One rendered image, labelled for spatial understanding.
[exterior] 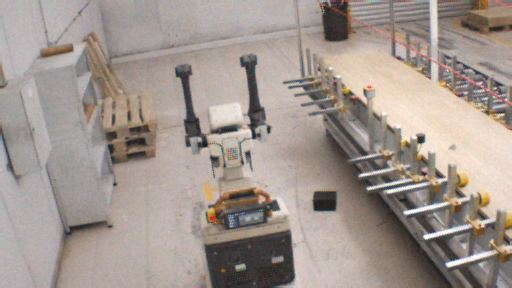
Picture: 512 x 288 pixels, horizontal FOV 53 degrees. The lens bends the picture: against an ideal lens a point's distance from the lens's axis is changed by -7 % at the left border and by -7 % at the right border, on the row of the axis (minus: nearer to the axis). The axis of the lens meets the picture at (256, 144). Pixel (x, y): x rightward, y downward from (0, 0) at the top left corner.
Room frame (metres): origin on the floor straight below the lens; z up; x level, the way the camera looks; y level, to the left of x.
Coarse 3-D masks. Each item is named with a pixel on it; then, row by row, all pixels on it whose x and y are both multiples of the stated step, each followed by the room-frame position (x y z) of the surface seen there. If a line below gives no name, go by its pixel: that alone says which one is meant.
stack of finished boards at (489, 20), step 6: (468, 12) 10.41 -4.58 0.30; (474, 12) 10.28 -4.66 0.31; (480, 12) 10.25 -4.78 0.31; (486, 12) 10.21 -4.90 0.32; (492, 12) 10.17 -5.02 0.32; (498, 12) 10.14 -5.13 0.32; (504, 12) 10.10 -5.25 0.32; (510, 12) 10.07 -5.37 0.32; (468, 18) 10.42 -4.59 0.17; (474, 18) 10.19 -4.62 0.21; (480, 18) 9.97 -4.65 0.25; (486, 18) 9.77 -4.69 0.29; (492, 18) 9.73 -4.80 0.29; (498, 18) 9.75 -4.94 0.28; (504, 18) 9.77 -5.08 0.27; (510, 18) 9.80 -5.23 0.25; (486, 24) 9.77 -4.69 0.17; (492, 24) 9.72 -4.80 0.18; (498, 24) 9.75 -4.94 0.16
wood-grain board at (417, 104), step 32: (352, 64) 5.47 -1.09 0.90; (384, 64) 5.35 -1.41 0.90; (384, 96) 4.41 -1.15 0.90; (416, 96) 4.32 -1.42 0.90; (448, 96) 4.24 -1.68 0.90; (416, 128) 3.65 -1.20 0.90; (448, 128) 3.58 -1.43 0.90; (480, 128) 3.51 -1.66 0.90; (448, 160) 3.08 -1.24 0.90; (480, 160) 3.02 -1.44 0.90
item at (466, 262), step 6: (510, 246) 1.99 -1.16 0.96; (486, 252) 1.98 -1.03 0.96; (492, 252) 1.97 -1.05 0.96; (468, 258) 1.96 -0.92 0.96; (474, 258) 1.95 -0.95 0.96; (480, 258) 1.95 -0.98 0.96; (486, 258) 1.95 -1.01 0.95; (492, 258) 1.96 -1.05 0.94; (450, 264) 1.94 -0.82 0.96; (456, 264) 1.93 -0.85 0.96; (462, 264) 1.93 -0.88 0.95; (468, 264) 1.94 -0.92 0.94; (474, 264) 1.94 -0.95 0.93; (450, 270) 1.93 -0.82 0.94
